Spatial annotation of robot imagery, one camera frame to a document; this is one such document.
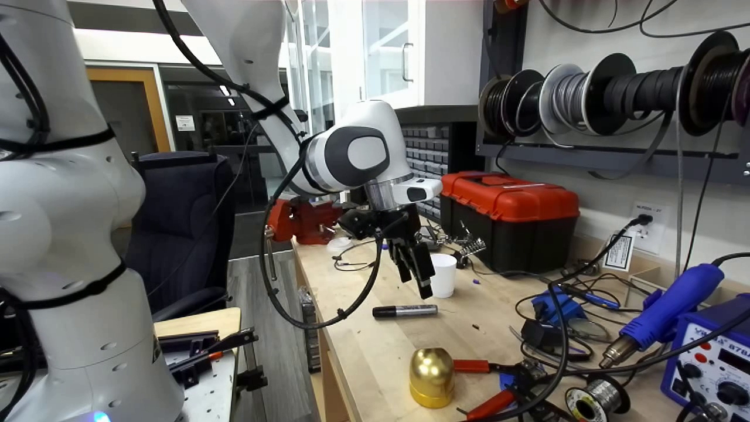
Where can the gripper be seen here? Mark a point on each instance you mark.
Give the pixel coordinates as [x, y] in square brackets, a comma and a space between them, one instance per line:
[394, 225]

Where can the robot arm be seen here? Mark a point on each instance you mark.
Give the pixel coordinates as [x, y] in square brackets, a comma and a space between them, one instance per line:
[70, 234]

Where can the white paper cup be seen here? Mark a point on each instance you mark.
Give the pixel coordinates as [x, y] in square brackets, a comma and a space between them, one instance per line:
[443, 275]

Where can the black and silver marker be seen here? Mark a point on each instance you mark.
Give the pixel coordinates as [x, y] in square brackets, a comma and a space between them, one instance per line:
[404, 310]

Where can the helping hands clip tool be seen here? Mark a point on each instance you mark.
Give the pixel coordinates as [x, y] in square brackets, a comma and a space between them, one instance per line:
[463, 243]

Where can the clear round dish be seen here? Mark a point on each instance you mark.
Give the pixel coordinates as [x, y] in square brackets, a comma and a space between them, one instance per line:
[340, 245]

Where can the red and black toolbox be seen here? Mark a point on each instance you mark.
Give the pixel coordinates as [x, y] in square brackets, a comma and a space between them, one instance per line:
[510, 220]

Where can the grey small parts drawer cabinet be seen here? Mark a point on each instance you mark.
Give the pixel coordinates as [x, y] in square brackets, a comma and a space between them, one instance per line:
[430, 155]

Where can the gold metal dome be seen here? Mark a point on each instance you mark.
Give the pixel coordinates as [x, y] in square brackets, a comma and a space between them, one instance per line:
[432, 378]

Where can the red bench vise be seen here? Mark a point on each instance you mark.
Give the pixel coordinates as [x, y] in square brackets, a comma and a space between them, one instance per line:
[302, 220]

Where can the blue plastic holder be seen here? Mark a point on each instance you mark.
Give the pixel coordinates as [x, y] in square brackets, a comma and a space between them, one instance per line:
[554, 306]

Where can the blue pen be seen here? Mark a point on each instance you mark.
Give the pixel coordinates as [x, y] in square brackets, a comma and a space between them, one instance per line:
[597, 300]

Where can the white label card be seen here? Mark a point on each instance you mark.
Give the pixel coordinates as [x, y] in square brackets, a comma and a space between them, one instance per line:
[619, 252]

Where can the black tool on stand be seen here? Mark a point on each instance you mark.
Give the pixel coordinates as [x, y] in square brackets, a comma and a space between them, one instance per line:
[202, 351]

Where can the dark office chair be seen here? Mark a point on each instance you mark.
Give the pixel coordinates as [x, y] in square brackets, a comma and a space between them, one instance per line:
[176, 234]

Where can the blue hot air gun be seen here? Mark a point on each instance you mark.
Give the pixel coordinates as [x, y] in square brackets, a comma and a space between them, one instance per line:
[668, 310]

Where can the wide black tubing spool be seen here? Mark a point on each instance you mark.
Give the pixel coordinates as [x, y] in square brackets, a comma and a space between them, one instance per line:
[638, 91]

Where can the blue rework station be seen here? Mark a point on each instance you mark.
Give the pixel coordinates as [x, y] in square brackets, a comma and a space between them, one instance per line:
[712, 363]

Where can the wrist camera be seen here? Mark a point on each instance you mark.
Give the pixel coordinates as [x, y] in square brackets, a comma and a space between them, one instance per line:
[355, 223]

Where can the white wall cabinet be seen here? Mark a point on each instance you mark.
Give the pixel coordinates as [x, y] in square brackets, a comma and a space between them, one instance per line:
[445, 53]

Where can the white wall socket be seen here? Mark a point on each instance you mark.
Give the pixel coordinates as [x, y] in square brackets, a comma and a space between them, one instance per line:
[651, 234]

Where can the door with wooden frame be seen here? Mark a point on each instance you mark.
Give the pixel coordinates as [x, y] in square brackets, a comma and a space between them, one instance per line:
[149, 99]

